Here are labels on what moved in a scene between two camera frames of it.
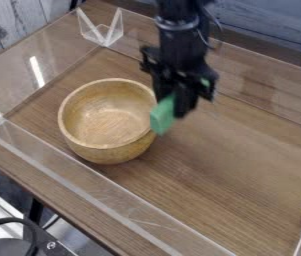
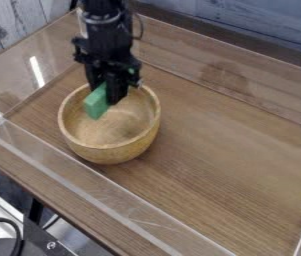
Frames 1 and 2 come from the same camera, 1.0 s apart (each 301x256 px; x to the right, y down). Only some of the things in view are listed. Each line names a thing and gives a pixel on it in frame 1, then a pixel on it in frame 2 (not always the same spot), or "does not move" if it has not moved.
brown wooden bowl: [104, 120] does not move
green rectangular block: [163, 112] to [95, 102]
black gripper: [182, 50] to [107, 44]
